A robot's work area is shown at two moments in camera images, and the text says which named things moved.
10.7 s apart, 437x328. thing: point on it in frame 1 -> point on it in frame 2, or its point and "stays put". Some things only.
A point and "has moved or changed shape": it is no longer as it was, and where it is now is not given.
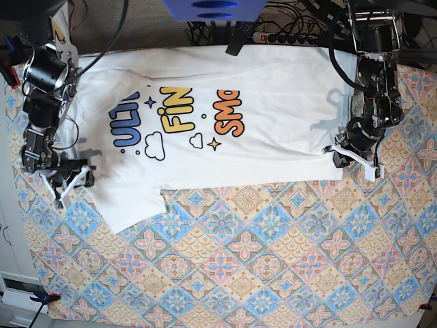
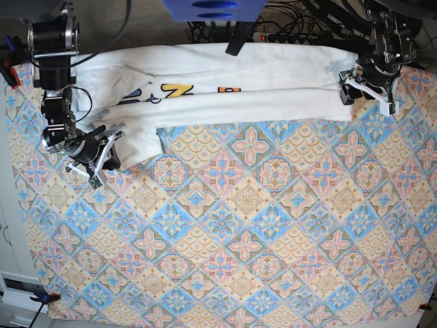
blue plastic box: x=216 y=10 stays put
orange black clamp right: x=423 y=306 stays put
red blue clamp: x=13 y=55 stays put
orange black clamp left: x=44 y=298 stays put
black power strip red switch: x=278 y=37 stays put
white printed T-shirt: x=147 y=118 has moved or changed shape
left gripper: x=66 y=167 -> x=93 y=150
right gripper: x=360 y=134 -> x=373 y=74
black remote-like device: x=242 y=33 stays put
